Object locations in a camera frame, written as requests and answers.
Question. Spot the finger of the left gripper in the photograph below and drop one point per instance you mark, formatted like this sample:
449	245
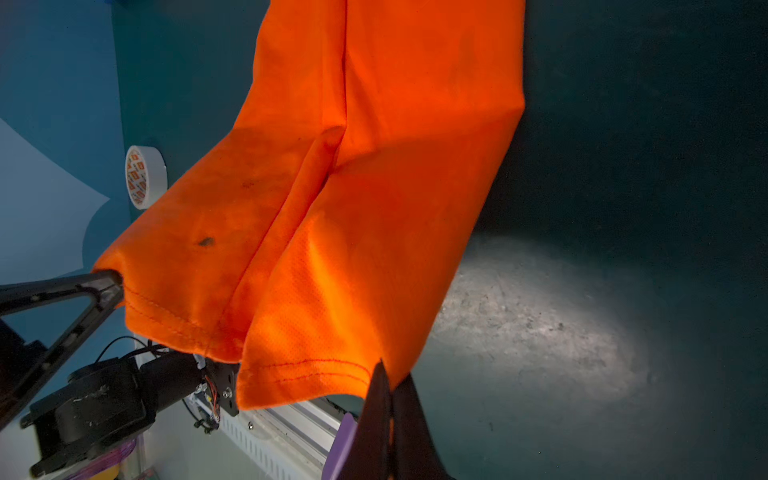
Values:
43	323

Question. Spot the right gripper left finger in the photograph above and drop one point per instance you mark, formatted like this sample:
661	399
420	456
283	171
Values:
369	454

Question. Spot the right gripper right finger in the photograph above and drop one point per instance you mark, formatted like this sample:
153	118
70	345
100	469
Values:
414	453

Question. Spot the orange t-shirt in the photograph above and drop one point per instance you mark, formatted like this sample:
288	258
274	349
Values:
320	236

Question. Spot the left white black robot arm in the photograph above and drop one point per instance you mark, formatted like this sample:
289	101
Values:
104	404

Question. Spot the roll of tape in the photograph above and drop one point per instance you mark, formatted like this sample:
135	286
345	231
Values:
145	175

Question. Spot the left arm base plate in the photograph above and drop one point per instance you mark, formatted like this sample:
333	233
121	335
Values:
222	377

